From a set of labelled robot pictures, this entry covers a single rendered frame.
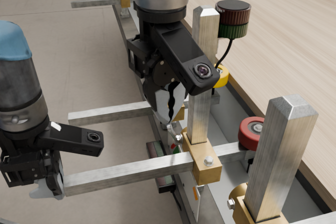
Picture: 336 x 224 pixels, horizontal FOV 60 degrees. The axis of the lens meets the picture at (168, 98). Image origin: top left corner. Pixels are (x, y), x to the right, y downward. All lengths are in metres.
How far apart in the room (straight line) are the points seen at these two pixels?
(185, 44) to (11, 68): 0.23
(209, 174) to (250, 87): 0.28
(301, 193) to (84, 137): 0.48
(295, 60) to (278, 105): 0.66
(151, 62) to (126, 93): 1.90
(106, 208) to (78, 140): 1.11
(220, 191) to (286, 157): 0.56
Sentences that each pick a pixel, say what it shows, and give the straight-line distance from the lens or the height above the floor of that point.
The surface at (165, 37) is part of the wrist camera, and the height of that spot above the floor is 1.16.
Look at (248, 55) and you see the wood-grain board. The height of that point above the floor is 0.90.
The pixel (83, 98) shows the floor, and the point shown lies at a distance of 2.35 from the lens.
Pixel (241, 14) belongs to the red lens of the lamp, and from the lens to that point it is 0.50.
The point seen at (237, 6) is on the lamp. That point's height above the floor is 1.17.
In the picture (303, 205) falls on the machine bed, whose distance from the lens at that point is 0.74.
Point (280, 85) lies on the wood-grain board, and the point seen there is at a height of 0.90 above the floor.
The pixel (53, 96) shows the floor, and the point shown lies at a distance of 2.44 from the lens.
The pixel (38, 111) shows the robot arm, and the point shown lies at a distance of 0.48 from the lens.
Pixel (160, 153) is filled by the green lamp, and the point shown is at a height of 0.70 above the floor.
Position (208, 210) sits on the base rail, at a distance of 0.75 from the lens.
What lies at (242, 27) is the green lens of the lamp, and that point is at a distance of 0.51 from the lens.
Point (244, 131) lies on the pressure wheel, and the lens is 0.64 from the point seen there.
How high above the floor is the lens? 1.33
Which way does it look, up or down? 36 degrees down
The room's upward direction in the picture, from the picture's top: straight up
